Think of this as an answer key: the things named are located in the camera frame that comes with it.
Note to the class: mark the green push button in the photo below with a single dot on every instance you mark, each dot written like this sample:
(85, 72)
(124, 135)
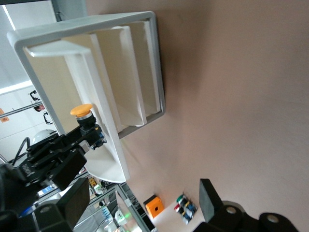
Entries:
(179, 198)

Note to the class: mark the orange button enclosure box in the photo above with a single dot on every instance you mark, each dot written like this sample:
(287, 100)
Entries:
(154, 209)

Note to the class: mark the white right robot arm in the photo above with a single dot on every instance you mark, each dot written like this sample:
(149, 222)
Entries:
(43, 136)

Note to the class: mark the aluminium table frame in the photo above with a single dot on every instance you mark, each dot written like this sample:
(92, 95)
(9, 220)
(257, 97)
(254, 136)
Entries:
(130, 203)

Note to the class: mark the red push button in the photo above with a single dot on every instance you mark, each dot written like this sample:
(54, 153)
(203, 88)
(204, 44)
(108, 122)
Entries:
(189, 213)

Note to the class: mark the yellow push button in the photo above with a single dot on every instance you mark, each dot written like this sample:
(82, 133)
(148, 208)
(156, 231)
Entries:
(81, 110)

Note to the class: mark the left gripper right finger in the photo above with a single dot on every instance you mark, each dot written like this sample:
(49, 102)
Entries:
(207, 200)

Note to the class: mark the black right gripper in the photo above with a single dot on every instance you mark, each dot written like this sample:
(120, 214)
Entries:
(55, 169)

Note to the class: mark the orange warning label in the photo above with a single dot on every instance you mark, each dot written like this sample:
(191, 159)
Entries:
(3, 116)

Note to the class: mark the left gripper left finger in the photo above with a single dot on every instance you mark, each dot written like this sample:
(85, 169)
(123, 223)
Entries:
(72, 200)

